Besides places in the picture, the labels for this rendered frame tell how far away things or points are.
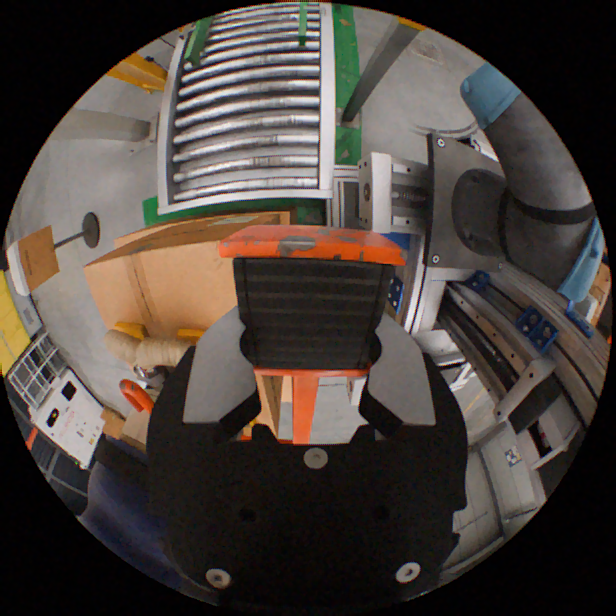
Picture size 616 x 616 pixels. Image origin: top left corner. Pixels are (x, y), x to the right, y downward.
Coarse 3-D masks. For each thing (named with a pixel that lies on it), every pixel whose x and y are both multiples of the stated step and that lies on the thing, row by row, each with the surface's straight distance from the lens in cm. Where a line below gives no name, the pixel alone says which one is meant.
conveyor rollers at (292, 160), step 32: (224, 32) 130; (256, 32) 125; (288, 32) 116; (224, 64) 109; (256, 64) 106; (224, 96) 97; (288, 96) 89; (224, 128) 89; (256, 160) 80; (288, 160) 78; (192, 192) 89; (224, 192) 83
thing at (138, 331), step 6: (120, 324) 47; (126, 324) 46; (132, 324) 45; (138, 324) 43; (120, 330) 47; (126, 330) 45; (132, 330) 44; (138, 330) 42; (144, 330) 42; (138, 336) 43; (144, 336) 43; (138, 372) 48
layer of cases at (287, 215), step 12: (192, 216) 133; (204, 216) 100; (216, 216) 85; (228, 216) 82; (288, 216) 77; (144, 228) 135; (156, 228) 103; (120, 240) 125; (132, 240) 117; (288, 384) 128; (288, 396) 140
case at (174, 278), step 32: (192, 224) 62; (224, 224) 45; (256, 224) 38; (128, 256) 37; (160, 256) 32; (192, 256) 29; (96, 288) 51; (128, 288) 40; (160, 288) 34; (192, 288) 31; (224, 288) 28; (128, 320) 46; (160, 320) 39; (192, 320) 34
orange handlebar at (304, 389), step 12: (120, 384) 35; (132, 384) 33; (300, 384) 16; (312, 384) 16; (132, 396) 37; (144, 396) 33; (300, 396) 17; (312, 396) 17; (144, 408) 35; (300, 408) 19; (312, 408) 19; (300, 420) 21; (312, 420) 22; (300, 432) 24
